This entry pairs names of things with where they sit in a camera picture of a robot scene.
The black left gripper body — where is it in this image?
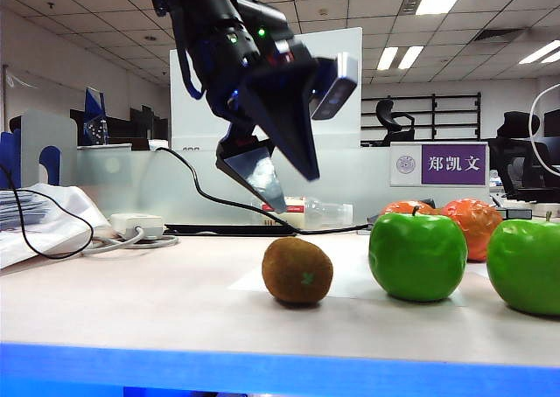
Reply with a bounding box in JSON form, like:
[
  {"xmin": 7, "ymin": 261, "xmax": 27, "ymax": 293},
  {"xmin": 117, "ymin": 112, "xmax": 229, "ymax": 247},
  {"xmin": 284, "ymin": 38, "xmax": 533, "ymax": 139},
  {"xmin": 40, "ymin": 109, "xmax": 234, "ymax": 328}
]
[{"xmin": 199, "ymin": 16, "xmax": 319, "ymax": 149}]

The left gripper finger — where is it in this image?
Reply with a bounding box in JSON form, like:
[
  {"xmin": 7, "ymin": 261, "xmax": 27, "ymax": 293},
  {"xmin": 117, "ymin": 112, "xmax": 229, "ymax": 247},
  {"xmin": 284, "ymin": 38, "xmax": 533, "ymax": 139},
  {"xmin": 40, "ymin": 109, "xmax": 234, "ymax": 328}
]
[
  {"xmin": 216, "ymin": 138, "xmax": 288, "ymax": 214},
  {"xmin": 242, "ymin": 59, "xmax": 320, "ymax": 183}
]

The brown plastic kiwi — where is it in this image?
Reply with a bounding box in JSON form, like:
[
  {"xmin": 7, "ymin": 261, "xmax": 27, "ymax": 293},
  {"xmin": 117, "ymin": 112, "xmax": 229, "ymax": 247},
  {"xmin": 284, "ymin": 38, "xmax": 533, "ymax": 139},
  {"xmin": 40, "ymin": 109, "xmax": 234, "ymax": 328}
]
[{"xmin": 261, "ymin": 237, "xmax": 334, "ymax": 306}]

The orange plastic tangerine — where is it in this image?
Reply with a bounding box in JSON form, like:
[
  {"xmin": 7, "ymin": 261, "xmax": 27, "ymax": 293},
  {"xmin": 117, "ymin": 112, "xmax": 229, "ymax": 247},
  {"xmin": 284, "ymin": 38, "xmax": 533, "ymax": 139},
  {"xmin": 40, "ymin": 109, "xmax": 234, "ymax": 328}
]
[
  {"xmin": 440, "ymin": 198, "xmax": 504, "ymax": 262},
  {"xmin": 379, "ymin": 199, "xmax": 438, "ymax": 217}
]

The green plastic apple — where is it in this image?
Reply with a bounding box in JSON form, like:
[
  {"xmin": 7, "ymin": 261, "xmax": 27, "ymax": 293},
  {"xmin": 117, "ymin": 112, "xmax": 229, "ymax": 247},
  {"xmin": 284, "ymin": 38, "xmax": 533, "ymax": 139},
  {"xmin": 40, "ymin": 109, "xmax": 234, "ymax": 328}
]
[
  {"xmin": 367, "ymin": 205, "xmax": 469, "ymax": 303},
  {"xmin": 486, "ymin": 211, "xmax": 560, "ymax": 317}
]

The white board panel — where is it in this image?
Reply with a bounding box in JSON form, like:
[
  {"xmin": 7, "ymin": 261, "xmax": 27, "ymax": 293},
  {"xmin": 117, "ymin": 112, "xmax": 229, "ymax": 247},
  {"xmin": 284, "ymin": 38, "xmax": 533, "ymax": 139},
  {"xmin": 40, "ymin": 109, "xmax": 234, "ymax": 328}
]
[{"xmin": 169, "ymin": 27, "xmax": 364, "ymax": 152}]

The black flat pad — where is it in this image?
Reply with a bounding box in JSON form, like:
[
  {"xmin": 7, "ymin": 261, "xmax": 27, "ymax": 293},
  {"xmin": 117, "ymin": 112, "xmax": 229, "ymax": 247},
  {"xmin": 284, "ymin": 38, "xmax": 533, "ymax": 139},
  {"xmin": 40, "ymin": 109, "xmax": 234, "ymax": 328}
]
[{"xmin": 164, "ymin": 224, "xmax": 298, "ymax": 239}]

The clear plastic bottle red label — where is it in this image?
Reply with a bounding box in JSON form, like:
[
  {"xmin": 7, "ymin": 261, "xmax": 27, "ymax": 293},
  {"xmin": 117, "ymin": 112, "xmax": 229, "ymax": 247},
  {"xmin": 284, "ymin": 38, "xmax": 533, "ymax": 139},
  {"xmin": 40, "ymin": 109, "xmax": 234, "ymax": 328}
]
[{"xmin": 261, "ymin": 195, "xmax": 354, "ymax": 231}]

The frosted glass desk partition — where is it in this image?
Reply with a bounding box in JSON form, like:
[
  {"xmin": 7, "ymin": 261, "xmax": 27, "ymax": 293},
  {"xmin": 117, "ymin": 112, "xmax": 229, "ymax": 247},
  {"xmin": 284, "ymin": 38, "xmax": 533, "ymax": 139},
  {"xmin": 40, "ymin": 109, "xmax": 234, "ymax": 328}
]
[{"xmin": 76, "ymin": 145, "xmax": 491, "ymax": 227}]

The dark office cabinet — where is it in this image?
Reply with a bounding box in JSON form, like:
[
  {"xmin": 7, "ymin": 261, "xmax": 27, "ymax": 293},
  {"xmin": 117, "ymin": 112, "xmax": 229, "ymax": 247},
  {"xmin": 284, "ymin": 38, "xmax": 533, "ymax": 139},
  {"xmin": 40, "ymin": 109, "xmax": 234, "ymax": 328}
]
[{"xmin": 69, "ymin": 106, "xmax": 170, "ymax": 151}]

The white power strip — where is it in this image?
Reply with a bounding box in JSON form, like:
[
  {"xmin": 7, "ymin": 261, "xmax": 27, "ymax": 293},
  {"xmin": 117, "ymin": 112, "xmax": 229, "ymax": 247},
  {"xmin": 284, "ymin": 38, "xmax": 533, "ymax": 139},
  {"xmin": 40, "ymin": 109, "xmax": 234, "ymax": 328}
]
[{"xmin": 109, "ymin": 212, "xmax": 166, "ymax": 240}]

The white paper sheet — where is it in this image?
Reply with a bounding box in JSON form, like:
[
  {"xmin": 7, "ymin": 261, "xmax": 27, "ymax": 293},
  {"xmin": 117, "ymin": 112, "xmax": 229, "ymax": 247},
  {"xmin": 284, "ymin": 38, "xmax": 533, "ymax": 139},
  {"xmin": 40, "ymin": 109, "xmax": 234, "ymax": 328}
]
[
  {"xmin": 227, "ymin": 238, "xmax": 465, "ymax": 309},
  {"xmin": 465, "ymin": 261, "xmax": 490, "ymax": 281}
]

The black shelf rack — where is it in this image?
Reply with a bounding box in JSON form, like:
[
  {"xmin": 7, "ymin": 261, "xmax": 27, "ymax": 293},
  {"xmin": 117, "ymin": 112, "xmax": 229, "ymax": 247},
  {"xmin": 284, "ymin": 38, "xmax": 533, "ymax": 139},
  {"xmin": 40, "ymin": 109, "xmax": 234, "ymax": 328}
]
[{"xmin": 360, "ymin": 92, "xmax": 482, "ymax": 143}]

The purple white name plate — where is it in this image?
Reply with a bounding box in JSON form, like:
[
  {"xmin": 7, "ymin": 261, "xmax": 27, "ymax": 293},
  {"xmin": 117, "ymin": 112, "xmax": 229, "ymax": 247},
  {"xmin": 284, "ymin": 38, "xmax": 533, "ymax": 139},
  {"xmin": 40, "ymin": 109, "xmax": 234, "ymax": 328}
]
[{"xmin": 389, "ymin": 142, "xmax": 490, "ymax": 188}]

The blue glass trophy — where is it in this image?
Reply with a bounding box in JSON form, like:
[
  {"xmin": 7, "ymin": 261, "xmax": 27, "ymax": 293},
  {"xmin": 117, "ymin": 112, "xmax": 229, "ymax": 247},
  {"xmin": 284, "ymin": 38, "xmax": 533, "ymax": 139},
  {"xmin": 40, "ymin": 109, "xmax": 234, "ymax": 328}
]
[{"xmin": 82, "ymin": 87, "xmax": 110, "ymax": 147}]

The white plastic bag with papers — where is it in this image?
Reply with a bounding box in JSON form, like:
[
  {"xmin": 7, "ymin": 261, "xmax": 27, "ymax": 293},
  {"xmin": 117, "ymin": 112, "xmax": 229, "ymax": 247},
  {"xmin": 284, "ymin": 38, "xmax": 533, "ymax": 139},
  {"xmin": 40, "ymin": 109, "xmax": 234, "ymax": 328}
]
[{"xmin": 0, "ymin": 183, "xmax": 115, "ymax": 270}]

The grey blue file holder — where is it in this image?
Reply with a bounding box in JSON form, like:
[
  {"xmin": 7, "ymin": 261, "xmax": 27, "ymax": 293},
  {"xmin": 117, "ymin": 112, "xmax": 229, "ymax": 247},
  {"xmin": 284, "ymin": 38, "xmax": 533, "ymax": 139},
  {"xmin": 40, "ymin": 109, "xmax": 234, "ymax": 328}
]
[{"xmin": 0, "ymin": 110, "xmax": 79, "ymax": 191}]

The dark ceiling air vent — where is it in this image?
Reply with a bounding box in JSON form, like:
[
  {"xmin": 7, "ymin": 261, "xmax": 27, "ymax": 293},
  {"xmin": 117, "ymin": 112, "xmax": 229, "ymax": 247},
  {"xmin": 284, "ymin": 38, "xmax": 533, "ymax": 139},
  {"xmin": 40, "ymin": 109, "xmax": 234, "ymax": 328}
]
[{"xmin": 470, "ymin": 28, "xmax": 526, "ymax": 45}]

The black mesh office chair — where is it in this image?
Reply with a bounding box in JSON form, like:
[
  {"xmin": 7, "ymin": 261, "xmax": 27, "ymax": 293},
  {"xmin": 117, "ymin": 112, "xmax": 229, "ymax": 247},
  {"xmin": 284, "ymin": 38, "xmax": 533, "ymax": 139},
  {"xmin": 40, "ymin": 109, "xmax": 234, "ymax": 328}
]
[{"xmin": 487, "ymin": 111, "xmax": 560, "ymax": 204}]

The dark flat box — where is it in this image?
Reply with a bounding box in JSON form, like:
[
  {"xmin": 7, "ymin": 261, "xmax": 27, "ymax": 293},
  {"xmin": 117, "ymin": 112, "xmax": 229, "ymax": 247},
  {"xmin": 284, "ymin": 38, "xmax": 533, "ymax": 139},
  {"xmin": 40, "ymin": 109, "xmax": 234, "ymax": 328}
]
[{"xmin": 496, "ymin": 207, "xmax": 534, "ymax": 221}]

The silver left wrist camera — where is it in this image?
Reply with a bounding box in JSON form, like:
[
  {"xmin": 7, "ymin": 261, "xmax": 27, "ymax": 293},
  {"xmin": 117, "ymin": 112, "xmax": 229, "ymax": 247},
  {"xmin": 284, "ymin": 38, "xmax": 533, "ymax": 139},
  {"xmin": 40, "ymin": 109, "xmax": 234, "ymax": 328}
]
[{"xmin": 310, "ymin": 52, "xmax": 360, "ymax": 122}]

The thick black cable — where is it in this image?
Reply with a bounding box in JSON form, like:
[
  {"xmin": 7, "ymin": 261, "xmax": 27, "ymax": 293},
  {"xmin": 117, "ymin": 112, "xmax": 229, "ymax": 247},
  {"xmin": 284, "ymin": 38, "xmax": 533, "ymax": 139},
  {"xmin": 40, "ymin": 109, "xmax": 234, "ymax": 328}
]
[{"xmin": 156, "ymin": 147, "xmax": 371, "ymax": 235}]

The white power cord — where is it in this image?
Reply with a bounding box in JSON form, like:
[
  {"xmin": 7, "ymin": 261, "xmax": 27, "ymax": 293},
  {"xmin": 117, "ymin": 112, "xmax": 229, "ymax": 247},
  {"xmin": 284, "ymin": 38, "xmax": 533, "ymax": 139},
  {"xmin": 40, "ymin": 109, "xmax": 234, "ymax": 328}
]
[{"xmin": 81, "ymin": 226, "xmax": 180, "ymax": 258}]

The thin black cable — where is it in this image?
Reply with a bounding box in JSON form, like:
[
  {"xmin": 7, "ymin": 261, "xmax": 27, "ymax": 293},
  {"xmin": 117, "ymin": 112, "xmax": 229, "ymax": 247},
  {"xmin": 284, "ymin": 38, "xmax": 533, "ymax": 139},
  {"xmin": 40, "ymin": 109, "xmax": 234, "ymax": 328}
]
[{"xmin": 0, "ymin": 163, "xmax": 95, "ymax": 260}]

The white cable loop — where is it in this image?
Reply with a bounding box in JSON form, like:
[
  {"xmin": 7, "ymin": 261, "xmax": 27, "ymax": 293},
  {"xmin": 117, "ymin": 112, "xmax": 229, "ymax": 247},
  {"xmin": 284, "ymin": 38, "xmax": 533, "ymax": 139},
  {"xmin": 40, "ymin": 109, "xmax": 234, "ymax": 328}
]
[{"xmin": 528, "ymin": 83, "xmax": 560, "ymax": 179}]

